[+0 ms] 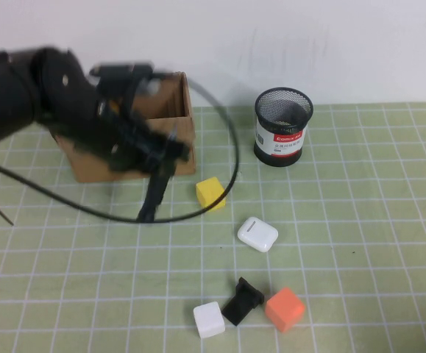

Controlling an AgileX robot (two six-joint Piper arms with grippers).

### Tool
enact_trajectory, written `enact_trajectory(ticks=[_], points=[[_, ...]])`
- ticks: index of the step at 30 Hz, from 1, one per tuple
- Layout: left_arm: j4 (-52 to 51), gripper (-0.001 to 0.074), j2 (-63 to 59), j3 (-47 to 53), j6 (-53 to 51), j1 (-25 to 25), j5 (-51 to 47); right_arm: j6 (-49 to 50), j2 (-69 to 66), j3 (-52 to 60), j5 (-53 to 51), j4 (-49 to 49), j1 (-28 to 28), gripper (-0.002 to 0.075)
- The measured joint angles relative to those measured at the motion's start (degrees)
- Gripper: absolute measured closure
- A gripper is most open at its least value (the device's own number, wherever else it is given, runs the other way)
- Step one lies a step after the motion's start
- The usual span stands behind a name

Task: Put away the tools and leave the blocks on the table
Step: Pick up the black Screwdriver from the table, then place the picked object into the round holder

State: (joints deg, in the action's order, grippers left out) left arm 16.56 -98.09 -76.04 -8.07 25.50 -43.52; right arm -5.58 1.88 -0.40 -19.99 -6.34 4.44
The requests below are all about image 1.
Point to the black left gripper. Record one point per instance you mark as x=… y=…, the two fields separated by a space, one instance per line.
x=124 y=143

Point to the brown cardboard box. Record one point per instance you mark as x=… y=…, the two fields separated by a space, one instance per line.
x=183 y=123

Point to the yellow cube block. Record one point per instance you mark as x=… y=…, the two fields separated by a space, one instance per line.
x=209 y=189

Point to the black mesh pen holder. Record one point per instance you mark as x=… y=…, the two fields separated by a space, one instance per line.
x=282 y=147

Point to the white earbuds case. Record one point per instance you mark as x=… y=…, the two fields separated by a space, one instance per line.
x=258 y=233

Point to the green grid table mat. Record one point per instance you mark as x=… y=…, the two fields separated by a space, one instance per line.
x=50 y=276

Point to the white cube block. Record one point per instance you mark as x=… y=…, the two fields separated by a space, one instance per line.
x=209 y=319

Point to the orange cube block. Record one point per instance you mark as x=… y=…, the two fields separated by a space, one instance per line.
x=284 y=309

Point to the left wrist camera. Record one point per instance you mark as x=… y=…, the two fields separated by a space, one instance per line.
x=117 y=71

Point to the black plastic bracket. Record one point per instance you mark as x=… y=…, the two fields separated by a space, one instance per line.
x=240 y=305

